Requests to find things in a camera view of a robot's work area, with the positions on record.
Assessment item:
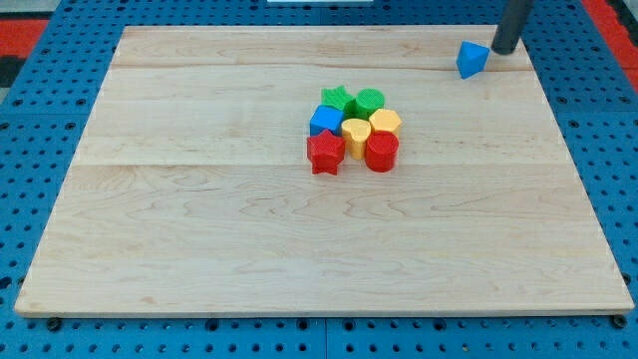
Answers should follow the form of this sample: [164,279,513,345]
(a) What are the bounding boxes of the blue triangle block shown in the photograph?
[456,41,490,79]

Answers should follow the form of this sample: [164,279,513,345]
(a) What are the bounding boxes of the red star block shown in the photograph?
[306,130,345,176]

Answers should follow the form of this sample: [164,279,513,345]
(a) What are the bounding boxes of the yellow heart block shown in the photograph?
[341,119,372,160]

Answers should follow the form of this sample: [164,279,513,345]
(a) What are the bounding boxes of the blue cube block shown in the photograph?
[309,105,344,137]

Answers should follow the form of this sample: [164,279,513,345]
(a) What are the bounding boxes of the red cylinder block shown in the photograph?
[365,131,400,173]

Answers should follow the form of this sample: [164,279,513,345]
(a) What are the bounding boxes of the green star block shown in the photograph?
[321,86,355,112]

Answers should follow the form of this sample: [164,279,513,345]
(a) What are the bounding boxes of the yellow hexagon block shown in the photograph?
[369,109,402,138]

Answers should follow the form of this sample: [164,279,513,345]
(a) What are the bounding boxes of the green cylinder block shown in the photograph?
[355,88,385,120]

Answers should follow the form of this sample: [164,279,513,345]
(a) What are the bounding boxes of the light wooden board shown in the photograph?
[15,25,634,318]

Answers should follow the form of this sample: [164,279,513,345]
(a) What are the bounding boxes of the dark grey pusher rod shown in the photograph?
[490,0,534,55]

